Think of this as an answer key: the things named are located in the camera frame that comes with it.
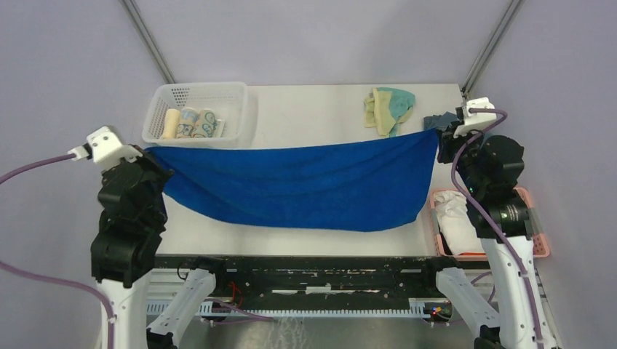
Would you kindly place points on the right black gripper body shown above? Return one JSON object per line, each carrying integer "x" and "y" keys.
{"x": 450, "y": 150}

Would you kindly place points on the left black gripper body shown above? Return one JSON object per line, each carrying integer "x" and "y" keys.
{"x": 160, "y": 173}

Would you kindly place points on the pink plastic basket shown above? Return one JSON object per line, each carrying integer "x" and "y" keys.
{"x": 540, "y": 245}

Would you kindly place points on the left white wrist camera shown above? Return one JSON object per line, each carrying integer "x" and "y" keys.
{"x": 104, "y": 148}

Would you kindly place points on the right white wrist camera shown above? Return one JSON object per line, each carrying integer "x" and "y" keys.
{"x": 475, "y": 120}

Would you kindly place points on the white cloth in pink basket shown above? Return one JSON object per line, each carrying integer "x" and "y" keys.
{"x": 454, "y": 224}

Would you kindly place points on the grey blue towel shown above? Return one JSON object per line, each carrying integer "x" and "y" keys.
{"x": 442, "y": 121}

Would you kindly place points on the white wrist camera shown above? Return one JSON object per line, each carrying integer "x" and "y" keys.
{"x": 475, "y": 120}
{"x": 104, "y": 148}

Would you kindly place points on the patterned rolled towel right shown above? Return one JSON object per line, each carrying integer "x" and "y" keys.
{"x": 208, "y": 125}

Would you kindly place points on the patterned rolled towel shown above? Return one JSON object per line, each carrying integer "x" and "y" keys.
{"x": 208, "y": 125}
{"x": 188, "y": 119}

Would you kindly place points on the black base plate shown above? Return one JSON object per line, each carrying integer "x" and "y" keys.
{"x": 331, "y": 283}

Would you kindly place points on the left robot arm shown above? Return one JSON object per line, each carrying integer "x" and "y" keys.
{"x": 123, "y": 254}

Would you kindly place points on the green yellow towel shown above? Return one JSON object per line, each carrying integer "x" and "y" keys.
{"x": 386, "y": 108}

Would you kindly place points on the patterned rolled towel left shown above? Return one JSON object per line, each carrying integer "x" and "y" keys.
{"x": 188, "y": 119}

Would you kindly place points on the white plastic basket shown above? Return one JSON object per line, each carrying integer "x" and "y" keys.
{"x": 230, "y": 101}

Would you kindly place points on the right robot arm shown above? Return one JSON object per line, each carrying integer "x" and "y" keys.
{"x": 485, "y": 169}

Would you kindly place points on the white cable duct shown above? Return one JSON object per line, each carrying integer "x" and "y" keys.
{"x": 413, "y": 310}

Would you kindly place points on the cream rolled towel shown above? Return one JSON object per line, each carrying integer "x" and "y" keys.
{"x": 171, "y": 123}

